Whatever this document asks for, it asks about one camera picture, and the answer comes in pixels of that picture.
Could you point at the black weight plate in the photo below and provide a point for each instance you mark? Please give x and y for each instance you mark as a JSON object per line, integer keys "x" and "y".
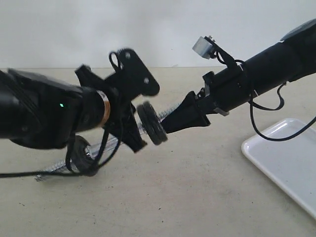
{"x": 80, "y": 159}
{"x": 156, "y": 132}

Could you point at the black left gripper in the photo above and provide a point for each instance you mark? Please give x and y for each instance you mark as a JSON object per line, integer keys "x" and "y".
{"x": 121, "y": 114}

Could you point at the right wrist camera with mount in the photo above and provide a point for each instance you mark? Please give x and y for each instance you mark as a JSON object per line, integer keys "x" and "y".
{"x": 207, "y": 48}

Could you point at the chrome threaded dumbbell bar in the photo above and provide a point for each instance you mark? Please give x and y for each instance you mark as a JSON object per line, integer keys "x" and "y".
{"x": 101, "y": 153}

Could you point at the black weight plate end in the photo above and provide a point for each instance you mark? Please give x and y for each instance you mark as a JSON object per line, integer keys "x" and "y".
{"x": 148, "y": 117}

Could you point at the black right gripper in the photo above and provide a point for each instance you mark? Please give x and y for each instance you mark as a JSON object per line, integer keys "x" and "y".
{"x": 186, "y": 116}

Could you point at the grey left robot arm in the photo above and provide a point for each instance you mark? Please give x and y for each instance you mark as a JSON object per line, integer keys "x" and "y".
{"x": 41, "y": 112}

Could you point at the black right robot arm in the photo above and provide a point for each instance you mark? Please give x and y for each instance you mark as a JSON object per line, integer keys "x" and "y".
{"x": 290, "y": 59}

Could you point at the white rectangular tray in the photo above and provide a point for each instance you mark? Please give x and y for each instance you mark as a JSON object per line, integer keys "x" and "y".
{"x": 291, "y": 165}

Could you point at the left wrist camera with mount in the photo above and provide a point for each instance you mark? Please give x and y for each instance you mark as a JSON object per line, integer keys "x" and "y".
{"x": 135, "y": 74}

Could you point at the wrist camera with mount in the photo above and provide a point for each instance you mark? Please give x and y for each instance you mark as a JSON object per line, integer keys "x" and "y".
{"x": 207, "y": 48}
{"x": 135, "y": 74}

